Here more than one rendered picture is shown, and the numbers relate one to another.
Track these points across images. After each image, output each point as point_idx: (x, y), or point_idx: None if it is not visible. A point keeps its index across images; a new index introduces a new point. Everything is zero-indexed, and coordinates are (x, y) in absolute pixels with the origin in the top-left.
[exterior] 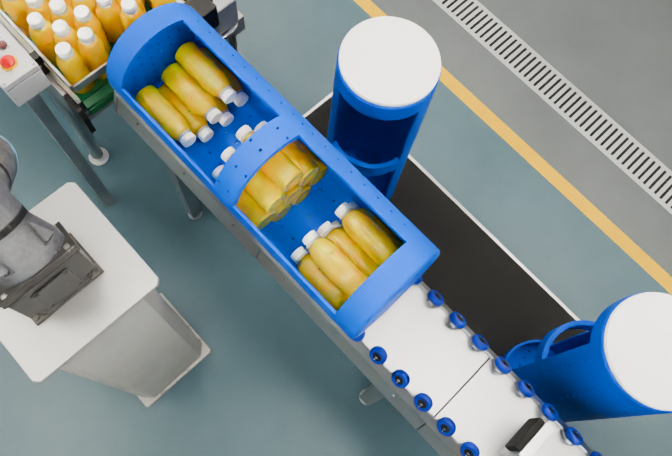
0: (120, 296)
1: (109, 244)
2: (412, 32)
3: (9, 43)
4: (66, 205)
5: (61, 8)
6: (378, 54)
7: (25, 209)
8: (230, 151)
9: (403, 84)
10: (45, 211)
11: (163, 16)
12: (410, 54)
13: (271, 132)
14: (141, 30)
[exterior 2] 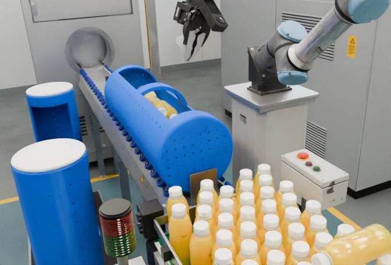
0: (241, 85)
1: (242, 93)
2: (20, 160)
3: (304, 165)
4: (262, 100)
5: (263, 186)
6: (53, 155)
7: (267, 47)
8: (173, 114)
9: (54, 143)
10: (273, 100)
11: (181, 117)
12: (34, 153)
13: (149, 86)
14: (198, 113)
